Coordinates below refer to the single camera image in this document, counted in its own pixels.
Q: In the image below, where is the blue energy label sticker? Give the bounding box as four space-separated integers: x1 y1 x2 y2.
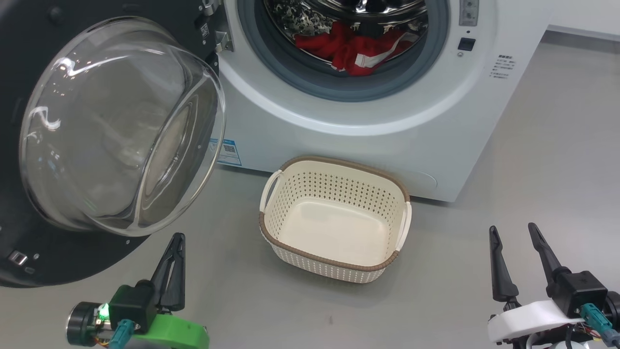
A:
211 139 242 167

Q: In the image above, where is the teal right camera cable connector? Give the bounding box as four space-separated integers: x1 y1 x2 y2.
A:
580 303 620 347

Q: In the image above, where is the stainless steel washer drum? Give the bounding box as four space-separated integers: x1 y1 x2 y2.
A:
264 0 429 63

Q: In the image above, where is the teal camera cable connector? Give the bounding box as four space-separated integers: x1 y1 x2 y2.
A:
109 319 135 349
580 303 620 347

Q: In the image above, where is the grey warning label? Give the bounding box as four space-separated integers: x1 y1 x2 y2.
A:
459 0 480 26

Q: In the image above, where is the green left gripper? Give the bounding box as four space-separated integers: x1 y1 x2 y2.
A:
67 234 210 349

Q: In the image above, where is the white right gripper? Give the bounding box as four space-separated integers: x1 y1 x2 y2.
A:
487 222 620 349

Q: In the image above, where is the washing machine glass door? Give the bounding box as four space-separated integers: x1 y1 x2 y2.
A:
0 0 228 288

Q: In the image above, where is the white partition panel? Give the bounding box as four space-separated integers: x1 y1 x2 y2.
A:
546 0 620 42

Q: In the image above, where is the silver metal door hinge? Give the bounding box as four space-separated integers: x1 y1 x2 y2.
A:
196 0 234 53

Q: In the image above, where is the teal left camera cable connector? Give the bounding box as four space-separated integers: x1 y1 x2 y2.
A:
109 319 135 349

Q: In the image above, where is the red jersey white trim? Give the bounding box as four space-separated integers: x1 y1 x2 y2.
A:
332 32 419 77

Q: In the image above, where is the white front-load washing machine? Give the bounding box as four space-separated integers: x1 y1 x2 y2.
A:
213 0 553 203

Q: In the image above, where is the cream perforated basket brown rim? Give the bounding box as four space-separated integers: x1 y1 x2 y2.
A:
259 156 413 284

